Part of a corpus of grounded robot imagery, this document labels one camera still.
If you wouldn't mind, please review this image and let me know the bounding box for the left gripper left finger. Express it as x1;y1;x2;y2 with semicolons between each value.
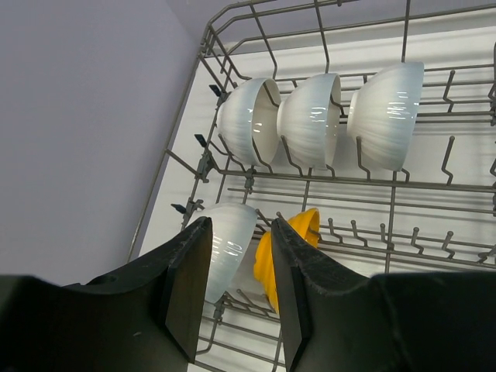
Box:
1;217;212;371

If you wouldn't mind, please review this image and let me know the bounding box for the white round bowl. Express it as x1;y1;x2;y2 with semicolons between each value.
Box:
277;73;341;170
346;61;425;171
217;77;281;166
191;202;257;304

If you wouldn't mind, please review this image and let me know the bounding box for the grey wire dish rack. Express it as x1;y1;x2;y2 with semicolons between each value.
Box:
130;1;495;371

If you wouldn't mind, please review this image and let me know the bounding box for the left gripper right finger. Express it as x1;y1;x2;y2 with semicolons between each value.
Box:
271;218;495;371

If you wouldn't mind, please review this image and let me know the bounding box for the yellow plastic bowl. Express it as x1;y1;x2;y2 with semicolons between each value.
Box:
253;208;320;314

